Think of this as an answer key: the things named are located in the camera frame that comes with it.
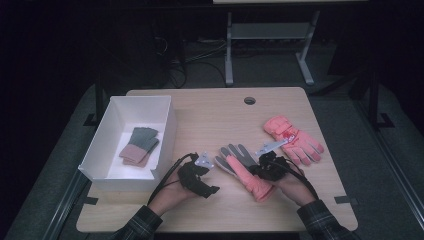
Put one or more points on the person's right hand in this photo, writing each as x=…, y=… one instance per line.
x=295, y=190

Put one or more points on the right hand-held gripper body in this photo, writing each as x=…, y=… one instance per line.
x=271, y=166

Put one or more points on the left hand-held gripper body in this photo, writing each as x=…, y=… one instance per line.
x=191, y=178

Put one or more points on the white box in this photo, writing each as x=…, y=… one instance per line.
x=106, y=113

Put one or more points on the grey pink fingerless glove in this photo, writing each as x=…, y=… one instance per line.
x=150, y=150
x=141, y=141

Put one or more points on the pink padded ski glove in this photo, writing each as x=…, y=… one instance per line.
x=300, y=140

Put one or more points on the black stand leg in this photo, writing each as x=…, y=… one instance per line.
x=375, y=100
x=99, y=100

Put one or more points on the person's left hand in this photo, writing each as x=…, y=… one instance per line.
x=170, y=196

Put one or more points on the grey metal floor rail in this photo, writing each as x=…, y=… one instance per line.
x=393, y=166
x=65, y=203

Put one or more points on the pink glove with grey palm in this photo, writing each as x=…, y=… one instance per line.
x=248, y=176

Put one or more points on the black tape strip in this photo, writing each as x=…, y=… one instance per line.
x=346, y=200
x=90, y=201

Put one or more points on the grey metal stand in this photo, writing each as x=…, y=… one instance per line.
x=270, y=31

